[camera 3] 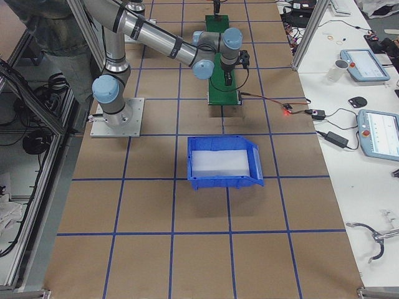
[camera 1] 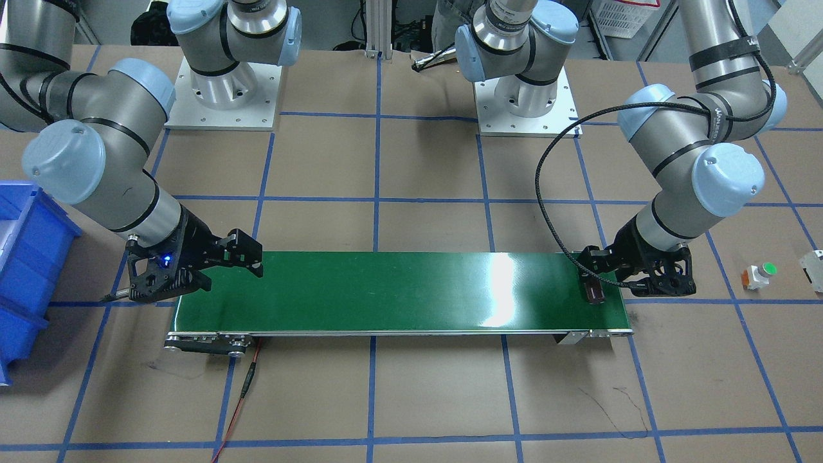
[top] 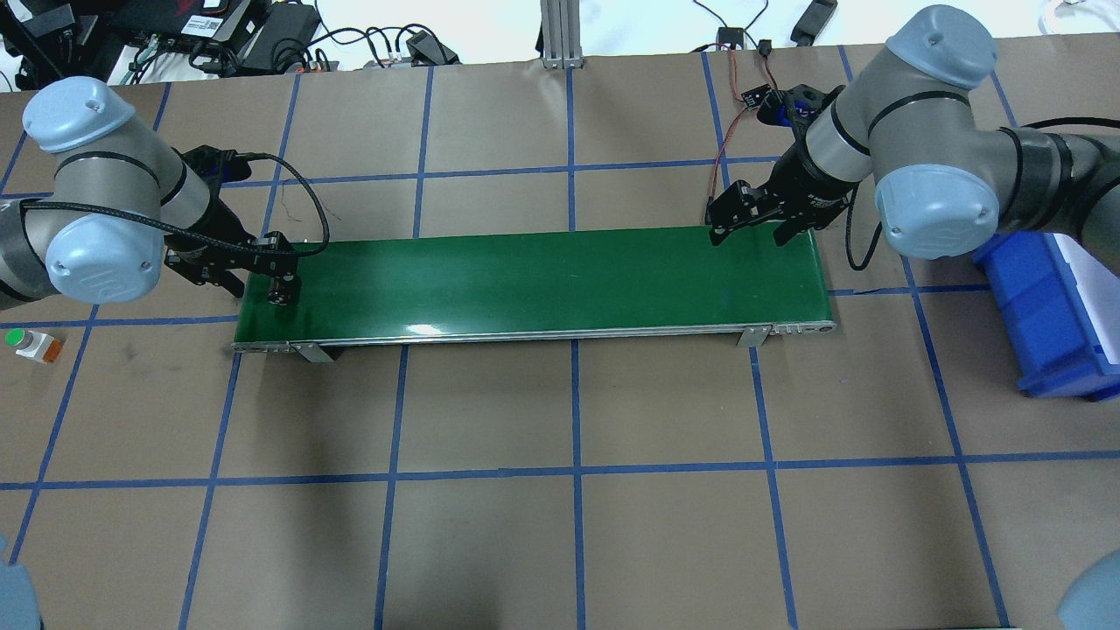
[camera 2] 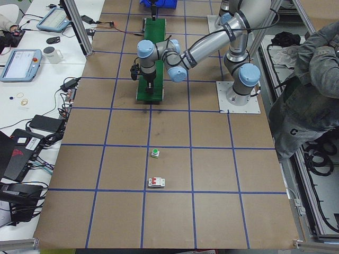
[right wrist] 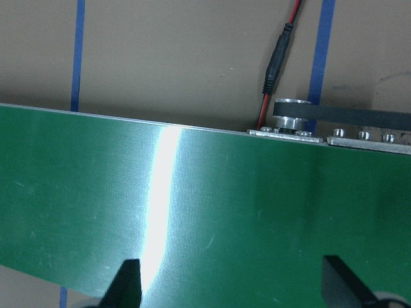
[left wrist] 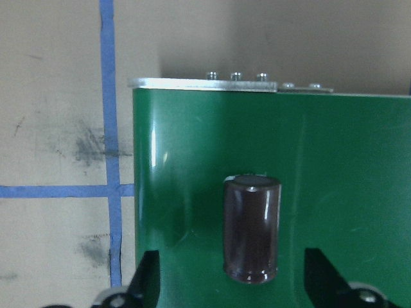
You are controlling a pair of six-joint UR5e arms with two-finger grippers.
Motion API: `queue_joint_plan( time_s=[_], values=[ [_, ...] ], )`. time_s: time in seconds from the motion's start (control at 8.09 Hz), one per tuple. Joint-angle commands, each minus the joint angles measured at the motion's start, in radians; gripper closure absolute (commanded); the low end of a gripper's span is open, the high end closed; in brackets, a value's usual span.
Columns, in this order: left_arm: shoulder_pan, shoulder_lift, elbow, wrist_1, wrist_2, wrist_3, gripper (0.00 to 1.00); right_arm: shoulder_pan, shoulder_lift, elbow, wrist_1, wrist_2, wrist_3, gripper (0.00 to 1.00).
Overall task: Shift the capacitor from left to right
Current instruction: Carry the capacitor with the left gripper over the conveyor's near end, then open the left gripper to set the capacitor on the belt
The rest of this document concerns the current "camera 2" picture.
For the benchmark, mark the black laptop red logo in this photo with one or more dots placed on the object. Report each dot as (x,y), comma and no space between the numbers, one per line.
(16,151)

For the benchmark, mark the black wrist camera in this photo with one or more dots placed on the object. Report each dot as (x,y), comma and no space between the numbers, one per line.
(135,71)

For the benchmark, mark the person in grey jacket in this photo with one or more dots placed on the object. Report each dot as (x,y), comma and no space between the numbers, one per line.
(308,105)

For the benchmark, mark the white mug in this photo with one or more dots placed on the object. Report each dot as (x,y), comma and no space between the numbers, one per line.
(54,56)

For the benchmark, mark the green conveyor belt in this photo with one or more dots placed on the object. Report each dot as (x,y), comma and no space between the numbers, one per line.
(154,32)

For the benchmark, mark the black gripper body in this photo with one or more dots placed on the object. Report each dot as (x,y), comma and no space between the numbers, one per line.
(149,78)
(153,10)

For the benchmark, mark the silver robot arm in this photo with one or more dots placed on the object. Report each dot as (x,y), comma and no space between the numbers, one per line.
(236,19)

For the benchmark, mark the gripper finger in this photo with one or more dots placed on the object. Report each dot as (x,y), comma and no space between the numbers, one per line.
(150,87)

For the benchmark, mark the black power adapter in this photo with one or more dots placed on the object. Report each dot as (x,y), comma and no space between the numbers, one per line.
(45,123)

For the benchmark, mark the aluminium frame post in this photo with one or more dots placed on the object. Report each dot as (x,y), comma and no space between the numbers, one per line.
(72,13)

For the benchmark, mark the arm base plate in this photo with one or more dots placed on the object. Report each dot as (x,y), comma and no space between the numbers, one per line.
(230,102)
(214,23)

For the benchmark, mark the green push button switch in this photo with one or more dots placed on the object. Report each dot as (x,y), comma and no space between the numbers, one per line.
(155,153)

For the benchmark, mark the blue plastic bin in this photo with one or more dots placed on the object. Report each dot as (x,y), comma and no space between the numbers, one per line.
(160,3)

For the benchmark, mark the white red circuit breaker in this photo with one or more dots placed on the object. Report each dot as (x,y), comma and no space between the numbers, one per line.
(156,182)

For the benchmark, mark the blue teach pendant tablet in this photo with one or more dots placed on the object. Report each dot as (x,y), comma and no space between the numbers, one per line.
(22,65)

